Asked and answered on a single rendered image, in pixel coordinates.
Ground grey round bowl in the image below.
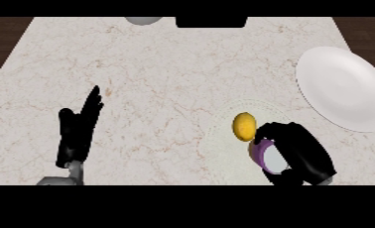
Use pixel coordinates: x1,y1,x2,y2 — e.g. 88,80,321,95
123,16,164,27

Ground white plate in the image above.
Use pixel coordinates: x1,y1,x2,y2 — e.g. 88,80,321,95
294,46,375,134

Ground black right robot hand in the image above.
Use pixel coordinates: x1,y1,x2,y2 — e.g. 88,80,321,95
253,121,339,186

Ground black appliance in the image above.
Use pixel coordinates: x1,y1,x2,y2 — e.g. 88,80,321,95
175,16,250,29

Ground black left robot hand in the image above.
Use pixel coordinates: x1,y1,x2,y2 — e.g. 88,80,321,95
55,84,105,170

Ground pale round placemat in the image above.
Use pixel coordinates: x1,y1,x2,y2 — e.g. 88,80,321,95
203,98,343,186

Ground yellow lemon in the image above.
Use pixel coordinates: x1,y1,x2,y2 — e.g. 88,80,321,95
232,111,259,143

